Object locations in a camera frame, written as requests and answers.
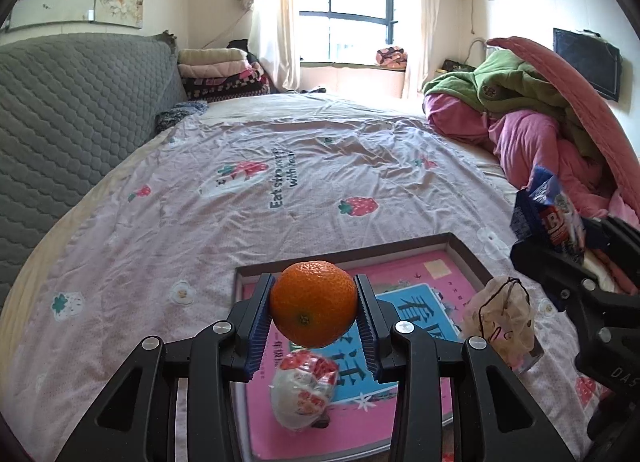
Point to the orange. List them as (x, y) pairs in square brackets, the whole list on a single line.
[(312, 302)]

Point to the black television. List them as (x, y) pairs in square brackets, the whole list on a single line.
[(587, 62)]

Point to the red snack packet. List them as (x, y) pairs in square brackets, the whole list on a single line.
[(300, 392)]

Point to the pink quilt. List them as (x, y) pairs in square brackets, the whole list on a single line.
[(525, 142)]

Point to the pink and blue book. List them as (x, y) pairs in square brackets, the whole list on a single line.
[(400, 272)]

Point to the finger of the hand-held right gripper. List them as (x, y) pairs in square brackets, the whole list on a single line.
[(615, 233), (550, 264)]

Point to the stack of folded blankets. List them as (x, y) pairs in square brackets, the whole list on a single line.
[(220, 75)]

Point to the pink quilted pad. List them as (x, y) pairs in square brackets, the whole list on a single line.
[(575, 87)]

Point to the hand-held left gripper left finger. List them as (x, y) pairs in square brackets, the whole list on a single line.
[(262, 332)]

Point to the grey quilted headboard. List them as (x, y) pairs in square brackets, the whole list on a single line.
[(75, 117)]

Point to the black cloth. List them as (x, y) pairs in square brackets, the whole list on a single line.
[(238, 45)]

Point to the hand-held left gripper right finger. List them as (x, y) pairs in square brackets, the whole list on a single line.
[(367, 337)]

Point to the dark patterned bag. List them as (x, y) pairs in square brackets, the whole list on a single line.
[(455, 66)]

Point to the beige sheer scrunchie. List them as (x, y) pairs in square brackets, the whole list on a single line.
[(500, 312)]

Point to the green blanket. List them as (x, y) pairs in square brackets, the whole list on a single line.
[(515, 77)]

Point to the grey shallow cardboard box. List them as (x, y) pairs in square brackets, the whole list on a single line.
[(475, 262)]

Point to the dark knitted cloth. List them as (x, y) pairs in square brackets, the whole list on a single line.
[(180, 115)]

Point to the blue cookie packet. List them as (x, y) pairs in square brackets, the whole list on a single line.
[(540, 212)]

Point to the cream curtain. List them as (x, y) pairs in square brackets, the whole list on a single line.
[(422, 17), (275, 17)]

